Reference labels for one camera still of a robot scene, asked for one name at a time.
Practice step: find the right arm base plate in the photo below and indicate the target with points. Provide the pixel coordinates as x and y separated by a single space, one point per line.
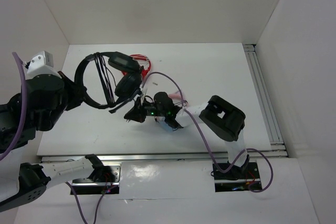
237 180

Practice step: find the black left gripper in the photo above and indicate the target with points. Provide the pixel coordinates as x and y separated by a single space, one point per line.
79 93

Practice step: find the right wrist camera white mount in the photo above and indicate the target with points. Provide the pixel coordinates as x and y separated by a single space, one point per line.
143 91

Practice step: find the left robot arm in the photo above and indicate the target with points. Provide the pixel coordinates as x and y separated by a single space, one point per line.
38 106

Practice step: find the black headset with microphone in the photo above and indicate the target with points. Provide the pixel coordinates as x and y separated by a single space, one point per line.
119 75

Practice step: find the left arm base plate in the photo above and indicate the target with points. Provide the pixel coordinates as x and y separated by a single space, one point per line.
108 182

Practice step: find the aluminium rail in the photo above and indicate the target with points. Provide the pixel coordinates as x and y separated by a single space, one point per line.
271 123
53 159

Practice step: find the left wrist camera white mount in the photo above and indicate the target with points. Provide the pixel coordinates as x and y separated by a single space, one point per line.
41 63

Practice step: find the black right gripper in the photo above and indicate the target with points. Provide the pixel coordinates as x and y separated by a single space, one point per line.
137 113

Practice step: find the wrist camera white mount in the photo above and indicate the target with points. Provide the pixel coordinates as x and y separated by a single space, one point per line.
41 63
143 91

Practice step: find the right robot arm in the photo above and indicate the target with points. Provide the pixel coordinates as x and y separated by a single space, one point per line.
221 117

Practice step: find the aluminium right side rail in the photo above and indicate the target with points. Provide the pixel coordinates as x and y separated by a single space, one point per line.
271 123

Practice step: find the aluminium front rail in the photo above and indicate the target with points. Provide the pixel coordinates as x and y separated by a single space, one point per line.
53 159

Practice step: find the pink blue cat-ear headphones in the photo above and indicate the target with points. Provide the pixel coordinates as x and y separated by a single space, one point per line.
168 105

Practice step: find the red headphones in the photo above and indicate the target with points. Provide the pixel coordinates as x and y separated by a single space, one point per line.
144 62

